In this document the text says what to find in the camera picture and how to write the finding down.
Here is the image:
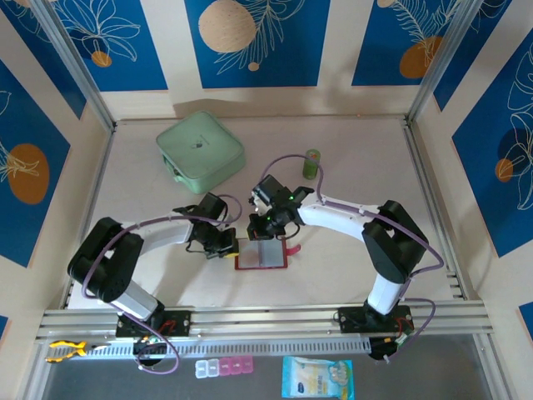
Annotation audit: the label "aluminium front rail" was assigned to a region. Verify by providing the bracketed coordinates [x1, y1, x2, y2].
[35, 300, 495, 343]

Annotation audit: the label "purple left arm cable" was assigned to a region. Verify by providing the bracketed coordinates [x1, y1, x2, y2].
[81, 193, 243, 375]

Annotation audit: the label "small green can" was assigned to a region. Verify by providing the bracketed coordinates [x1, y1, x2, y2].
[302, 148, 321, 181]

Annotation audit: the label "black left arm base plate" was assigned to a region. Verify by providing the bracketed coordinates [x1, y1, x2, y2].
[115, 310, 192, 338]

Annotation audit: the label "red leather card holder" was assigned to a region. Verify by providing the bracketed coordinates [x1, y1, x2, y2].
[234, 237, 301, 272]

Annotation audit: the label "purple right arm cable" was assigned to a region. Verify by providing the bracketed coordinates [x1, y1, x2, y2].
[264, 153, 445, 363]

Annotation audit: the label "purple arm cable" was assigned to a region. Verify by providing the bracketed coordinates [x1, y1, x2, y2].
[81, 193, 243, 375]
[264, 153, 445, 363]

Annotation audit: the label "black connector board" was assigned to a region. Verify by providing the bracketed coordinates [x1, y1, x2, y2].
[132, 336, 171, 363]
[368, 336, 414, 364]

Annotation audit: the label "yellow black pliers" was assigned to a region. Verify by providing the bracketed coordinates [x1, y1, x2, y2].
[44, 339, 112, 364]

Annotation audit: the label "aluminium frame post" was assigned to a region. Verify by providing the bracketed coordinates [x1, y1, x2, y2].
[406, 0, 484, 126]
[31, 0, 117, 133]

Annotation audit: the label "pink pill box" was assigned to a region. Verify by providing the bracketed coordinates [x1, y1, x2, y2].
[218, 356, 255, 377]

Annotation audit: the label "blue wet wipes packet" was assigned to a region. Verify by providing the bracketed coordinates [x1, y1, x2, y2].
[281, 356, 355, 399]

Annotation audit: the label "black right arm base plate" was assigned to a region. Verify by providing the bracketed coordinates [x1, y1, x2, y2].
[336, 305, 416, 334]

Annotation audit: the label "aluminium table side rail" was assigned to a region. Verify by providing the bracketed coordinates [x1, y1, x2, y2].
[402, 120, 466, 301]
[62, 122, 117, 310]

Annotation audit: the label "grey slotted cable duct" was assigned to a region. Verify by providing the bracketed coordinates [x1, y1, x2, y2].
[85, 337, 371, 360]

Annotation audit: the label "mint green zip pouch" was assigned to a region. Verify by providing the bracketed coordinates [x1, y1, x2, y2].
[156, 110, 247, 196]

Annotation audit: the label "white pill box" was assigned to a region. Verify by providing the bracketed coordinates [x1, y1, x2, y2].
[194, 357, 221, 379]

